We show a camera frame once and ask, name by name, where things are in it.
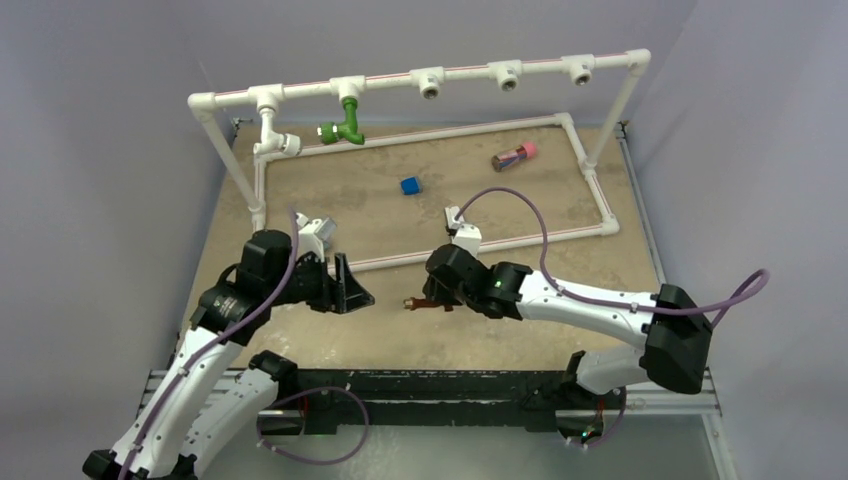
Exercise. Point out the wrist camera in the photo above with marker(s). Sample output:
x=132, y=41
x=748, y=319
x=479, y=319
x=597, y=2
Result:
x=468, y=237
x=314, y=234

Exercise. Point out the white PVC pipe frame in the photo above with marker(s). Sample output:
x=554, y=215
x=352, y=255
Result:
x=578, y=179

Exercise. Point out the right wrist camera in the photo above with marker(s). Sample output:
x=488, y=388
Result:
x=468, y=237

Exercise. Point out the green water faucet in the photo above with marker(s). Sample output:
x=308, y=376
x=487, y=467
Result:
x=347, y=130

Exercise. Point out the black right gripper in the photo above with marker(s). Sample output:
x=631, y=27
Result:
x=436, y=291

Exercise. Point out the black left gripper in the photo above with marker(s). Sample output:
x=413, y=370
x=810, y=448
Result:
x=340, y=294

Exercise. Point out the blue cube block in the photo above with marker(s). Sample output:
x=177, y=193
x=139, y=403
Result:
x=411, y=186

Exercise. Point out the white water faucet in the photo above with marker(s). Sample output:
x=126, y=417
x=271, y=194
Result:
x=271, y=141

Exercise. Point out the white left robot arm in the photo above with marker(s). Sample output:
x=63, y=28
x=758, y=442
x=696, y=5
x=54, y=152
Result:
x=177, y=434

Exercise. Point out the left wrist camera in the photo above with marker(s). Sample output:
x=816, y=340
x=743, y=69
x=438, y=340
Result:
x=314, y=234

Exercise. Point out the white stapler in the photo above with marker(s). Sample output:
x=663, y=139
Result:
x=453, y=219

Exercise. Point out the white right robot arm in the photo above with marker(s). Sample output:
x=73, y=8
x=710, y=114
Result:
x=663, y=339

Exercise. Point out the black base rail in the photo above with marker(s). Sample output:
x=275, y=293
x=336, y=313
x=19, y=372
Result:
x=536, y=401

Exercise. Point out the pink capped colourful can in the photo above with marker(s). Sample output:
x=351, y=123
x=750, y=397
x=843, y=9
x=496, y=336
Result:
x=510, y=158

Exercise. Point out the brown water faucet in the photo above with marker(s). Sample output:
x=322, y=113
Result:
x=413, y=304

